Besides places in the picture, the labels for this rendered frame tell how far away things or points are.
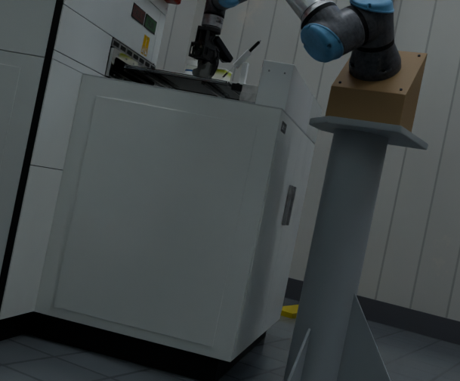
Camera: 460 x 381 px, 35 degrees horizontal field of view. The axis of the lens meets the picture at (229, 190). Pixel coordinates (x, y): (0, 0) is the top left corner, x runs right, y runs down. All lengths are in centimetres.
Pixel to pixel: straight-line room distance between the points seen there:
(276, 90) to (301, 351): 76
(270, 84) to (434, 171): 215
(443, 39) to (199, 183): 249
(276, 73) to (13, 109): 76
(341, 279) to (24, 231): 91
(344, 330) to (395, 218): 212
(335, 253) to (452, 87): 230
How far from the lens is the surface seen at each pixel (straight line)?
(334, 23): 201
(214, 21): 261
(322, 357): 212
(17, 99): 212
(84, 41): 226
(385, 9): 206
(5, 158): 212
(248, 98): 234
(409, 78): 215
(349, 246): 209
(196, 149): 211
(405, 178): 421
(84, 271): 222
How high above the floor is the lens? 56
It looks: level
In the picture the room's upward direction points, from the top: 12 degrees clockwise
